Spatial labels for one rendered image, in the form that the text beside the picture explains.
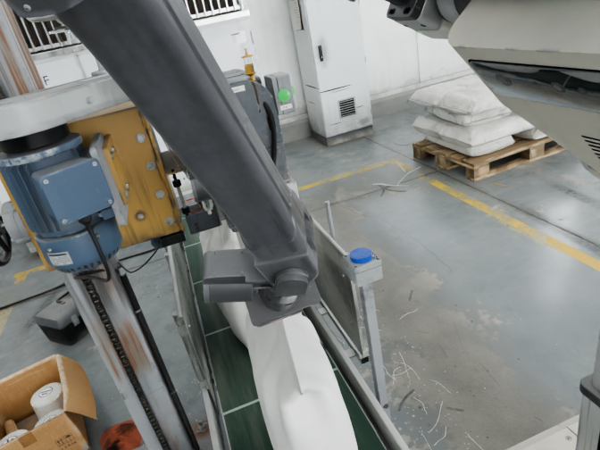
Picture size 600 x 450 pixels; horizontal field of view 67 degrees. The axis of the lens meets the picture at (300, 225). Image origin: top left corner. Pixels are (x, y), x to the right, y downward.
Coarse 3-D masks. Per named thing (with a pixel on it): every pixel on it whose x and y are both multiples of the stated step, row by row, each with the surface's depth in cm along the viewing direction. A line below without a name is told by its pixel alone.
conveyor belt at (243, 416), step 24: (192, 240) 258; (192, 264) 233; (216, 312) 191; (216, 336) 178; (216, 360) 165; (240, 360) 163; (216, 384) 154; (240, 384) 152; (240, 408) 143; (360, 408) 135; (240, 432) 135; (264, 432) 134; (360, 432) 128
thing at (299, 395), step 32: (288, 320) 102; (256, 352) 99; (288, 352) 76; (320, 352) 96; (256, 384) 101; (288, 384) 84; (320, 384) 86; (288, 416) 86; (320, 416) 87; (288, 448) 90; (320, 448) 89; (352, 448) 94
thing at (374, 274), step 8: (344, 256) 124; (352, 264) 120; (360, 264) 119; (368, 264) 119; (376, 264) 119; (352, 272) 120; (368, 272) 120; (376, 272) 120; (352, 280) 123; (360, 280) 120; (368, 280) 121
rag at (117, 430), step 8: (120, 424) 196; (128, 424) 193; (104, 432) 193; (112, 432) 189; (120, 432) 190; (128, 432) 189; (136, 432) 190; (104, 440) 189; (112, 440) 188; (120, 440) 186; (128, 440) 184; (136, 440) 187; (104, 448) 186; (112, 448) 183; (120, 448) 183; (128, 448) 184
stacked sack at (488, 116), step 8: (432, 112) 381; (440, 112) 368; (448, 112) 356; (480, 112) 341; (488, 112) 341; (496, 112) 342; (504, 112) 343; (448, 120) 361; (456, 120) 345; (464, 120) 339; (472, 120) 340; (480, 120) 339; (488, 120) 342
